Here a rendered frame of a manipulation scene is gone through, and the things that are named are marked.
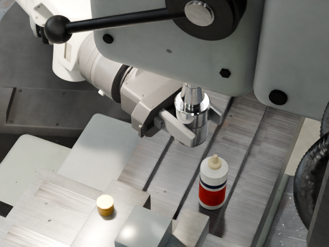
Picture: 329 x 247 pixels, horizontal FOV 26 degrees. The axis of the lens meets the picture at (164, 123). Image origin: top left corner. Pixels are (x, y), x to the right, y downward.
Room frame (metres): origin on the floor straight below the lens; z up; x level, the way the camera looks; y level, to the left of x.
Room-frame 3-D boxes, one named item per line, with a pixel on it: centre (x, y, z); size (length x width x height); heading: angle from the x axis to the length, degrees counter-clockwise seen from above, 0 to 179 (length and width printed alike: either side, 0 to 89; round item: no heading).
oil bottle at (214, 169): (0.62, -0.07, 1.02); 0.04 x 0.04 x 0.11
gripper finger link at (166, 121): (0.60, -0.01, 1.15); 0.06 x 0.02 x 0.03; 46
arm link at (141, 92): (0.69, 0.03, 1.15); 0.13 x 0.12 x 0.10; 136
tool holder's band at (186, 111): (0.62, -0.04, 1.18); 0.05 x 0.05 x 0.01
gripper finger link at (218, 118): (0.65, -0.06, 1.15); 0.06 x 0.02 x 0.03; 46
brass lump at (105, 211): (0.53, 0.08, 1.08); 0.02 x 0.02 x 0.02
